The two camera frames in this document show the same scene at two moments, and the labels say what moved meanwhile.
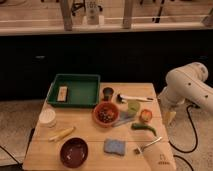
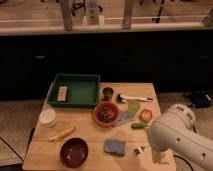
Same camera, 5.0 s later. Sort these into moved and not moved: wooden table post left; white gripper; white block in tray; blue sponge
Moved: white gripper
Not moved: blue sponge; wooden table post left; white block in tray
